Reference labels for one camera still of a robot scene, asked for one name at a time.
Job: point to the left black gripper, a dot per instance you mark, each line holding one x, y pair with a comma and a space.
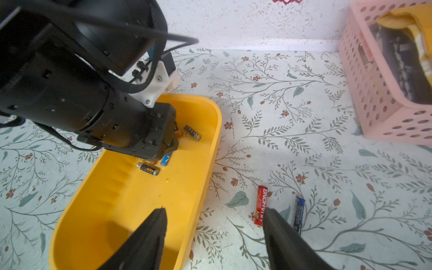
135, 130

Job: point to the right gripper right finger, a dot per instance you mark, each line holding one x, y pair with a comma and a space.
285, 247

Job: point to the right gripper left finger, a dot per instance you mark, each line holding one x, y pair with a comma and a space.
143, 250

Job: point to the light blue AA battery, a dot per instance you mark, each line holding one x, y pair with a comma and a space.
165, 160

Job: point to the dark blue AAA battery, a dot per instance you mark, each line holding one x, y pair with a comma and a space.
298, 218

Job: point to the red AAA battery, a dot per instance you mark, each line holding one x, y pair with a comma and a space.
261, 204

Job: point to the yellow plastic storage box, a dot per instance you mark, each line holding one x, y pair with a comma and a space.
116, 197

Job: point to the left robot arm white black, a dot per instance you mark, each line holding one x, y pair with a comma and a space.
93, 68

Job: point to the red orange battery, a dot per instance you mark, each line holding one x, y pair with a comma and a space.
177, 130

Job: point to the small black battery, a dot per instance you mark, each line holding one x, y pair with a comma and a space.
148, 168

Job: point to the black silver AA battery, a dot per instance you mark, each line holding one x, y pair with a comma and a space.
196, 135

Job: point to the pink plastic basket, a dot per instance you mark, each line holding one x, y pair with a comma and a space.
382, 109

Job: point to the yellow cartoon folded shirt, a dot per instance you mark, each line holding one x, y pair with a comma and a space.
404, 36

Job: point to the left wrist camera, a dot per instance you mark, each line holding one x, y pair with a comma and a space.
166, 78

